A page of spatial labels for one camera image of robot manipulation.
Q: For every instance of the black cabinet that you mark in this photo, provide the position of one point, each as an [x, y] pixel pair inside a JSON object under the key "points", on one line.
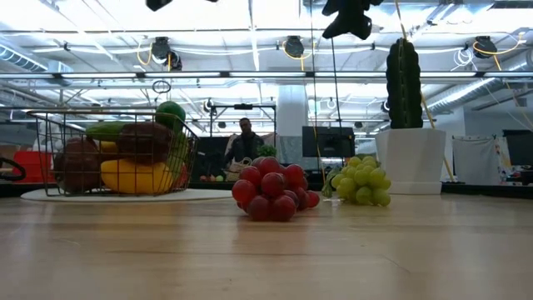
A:
{"points": [[208, 156]]}

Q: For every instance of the light green pear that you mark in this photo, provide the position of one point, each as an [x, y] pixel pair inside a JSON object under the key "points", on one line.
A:
{"points": [[179, 152]]}

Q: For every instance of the black ceiling light rail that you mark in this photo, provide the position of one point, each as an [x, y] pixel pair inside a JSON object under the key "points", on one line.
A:
{"points": [[308, 75]]}

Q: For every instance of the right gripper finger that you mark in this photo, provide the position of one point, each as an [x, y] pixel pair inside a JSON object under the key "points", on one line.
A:
{"points": [[354, 27], [333, 7]]}

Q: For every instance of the green leafy plant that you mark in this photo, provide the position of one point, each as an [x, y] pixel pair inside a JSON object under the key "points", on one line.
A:
{"points": [[267, 151]]}

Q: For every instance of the small black ceiling reel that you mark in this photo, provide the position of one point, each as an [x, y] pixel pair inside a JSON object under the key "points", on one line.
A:
{"points": [[385, 106], [208, 105]]}

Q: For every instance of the red apple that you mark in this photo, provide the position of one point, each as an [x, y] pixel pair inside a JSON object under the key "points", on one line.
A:
{"points": [[181, 178]]}

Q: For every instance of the green cucumber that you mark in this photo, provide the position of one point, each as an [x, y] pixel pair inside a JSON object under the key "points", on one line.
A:
{"points": [[106, 130]]}

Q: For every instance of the yellow orange mango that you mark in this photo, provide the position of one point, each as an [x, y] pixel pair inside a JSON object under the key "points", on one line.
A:
{"points": [[137, 179]]}

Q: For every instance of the wicker basket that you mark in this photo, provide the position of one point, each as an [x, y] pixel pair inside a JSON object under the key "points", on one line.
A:
{"points": [[237, 168]]}

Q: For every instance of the red storage bin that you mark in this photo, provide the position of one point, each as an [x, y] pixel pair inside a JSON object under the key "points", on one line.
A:
{"points": [[31, 166]]}

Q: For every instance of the small green lime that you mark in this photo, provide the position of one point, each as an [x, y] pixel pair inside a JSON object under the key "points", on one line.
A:
{"points": [[170, 114]]}

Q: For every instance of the white round placemat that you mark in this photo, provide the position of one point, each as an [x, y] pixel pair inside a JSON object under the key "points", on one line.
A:
{"points": [[200, 196]]}

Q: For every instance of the silver air duct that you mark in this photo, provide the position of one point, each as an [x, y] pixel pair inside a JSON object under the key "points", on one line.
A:
{"points": [[25, 60], [458, 98]]}

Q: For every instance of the black monitor screen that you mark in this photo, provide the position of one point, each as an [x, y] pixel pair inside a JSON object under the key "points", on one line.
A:
{"points": [[329, 139]]}

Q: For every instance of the white building column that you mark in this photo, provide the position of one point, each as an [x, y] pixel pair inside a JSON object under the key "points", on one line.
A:
{"points": [[291, 112]]}

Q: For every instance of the black box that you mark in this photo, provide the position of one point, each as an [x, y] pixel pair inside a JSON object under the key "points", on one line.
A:
{"points": [[518, 146]]}

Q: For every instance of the person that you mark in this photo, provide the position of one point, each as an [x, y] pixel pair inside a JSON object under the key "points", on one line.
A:
{"points": [[245, 146]]}

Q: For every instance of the dark red pomegranate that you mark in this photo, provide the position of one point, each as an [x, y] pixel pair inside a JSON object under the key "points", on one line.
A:
{"points": [[77, 171]]}

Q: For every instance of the white hanging cloth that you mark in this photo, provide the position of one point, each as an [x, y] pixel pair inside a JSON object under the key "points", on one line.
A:
{"points": [[476, 160]]}

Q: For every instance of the white plant pot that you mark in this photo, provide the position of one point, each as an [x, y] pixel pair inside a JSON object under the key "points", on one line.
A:
{"points": [[410, 162]]}

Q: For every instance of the green grape bunch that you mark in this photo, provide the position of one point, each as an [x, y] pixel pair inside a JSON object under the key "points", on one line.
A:
{"points": [[362, 181]]}

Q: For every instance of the dark purple-red fruit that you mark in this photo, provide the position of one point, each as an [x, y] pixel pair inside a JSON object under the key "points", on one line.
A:
{"points": [[143, 143]]}

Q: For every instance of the red grape bunch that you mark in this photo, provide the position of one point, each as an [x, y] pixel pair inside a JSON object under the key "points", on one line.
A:
{"points": [[272, 185]]}

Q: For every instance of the colourful toy produce pile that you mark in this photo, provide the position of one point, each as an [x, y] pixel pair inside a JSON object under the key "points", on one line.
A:
{"points": [[212, 178]]}

